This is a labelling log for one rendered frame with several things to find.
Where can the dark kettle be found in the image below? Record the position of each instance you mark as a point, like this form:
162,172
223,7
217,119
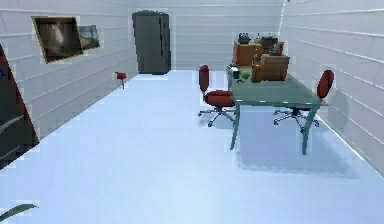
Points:
244,38

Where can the red office chair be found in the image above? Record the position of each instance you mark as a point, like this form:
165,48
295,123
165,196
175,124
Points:
320,90
215,96

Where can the dark green cup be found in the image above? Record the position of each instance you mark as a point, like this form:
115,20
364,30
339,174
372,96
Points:
236,75

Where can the green apple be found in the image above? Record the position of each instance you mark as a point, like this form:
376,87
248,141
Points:
245,74

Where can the brown tall wooden holder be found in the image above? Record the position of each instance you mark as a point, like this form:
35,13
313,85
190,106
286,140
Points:
256,70

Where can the small red stool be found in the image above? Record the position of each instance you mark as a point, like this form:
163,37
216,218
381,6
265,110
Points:
121,76

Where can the dark grey fridge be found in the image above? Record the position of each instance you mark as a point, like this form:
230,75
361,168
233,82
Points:
150,41

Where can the green glass table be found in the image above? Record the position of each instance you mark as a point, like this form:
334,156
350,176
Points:
273,91

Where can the brown wooden box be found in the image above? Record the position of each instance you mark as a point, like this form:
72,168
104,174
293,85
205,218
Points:
275,67

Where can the dark coffee machine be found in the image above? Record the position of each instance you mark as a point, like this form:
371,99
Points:
268,44

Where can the dark room door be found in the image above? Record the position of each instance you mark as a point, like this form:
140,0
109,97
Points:
12,120

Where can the green house plant leaf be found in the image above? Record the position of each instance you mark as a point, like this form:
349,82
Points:
16,210

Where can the small landscape wall picture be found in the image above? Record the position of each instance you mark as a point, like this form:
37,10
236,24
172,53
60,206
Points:
89,36

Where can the dark framed wall picture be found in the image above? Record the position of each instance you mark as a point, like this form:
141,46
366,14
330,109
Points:
57,37

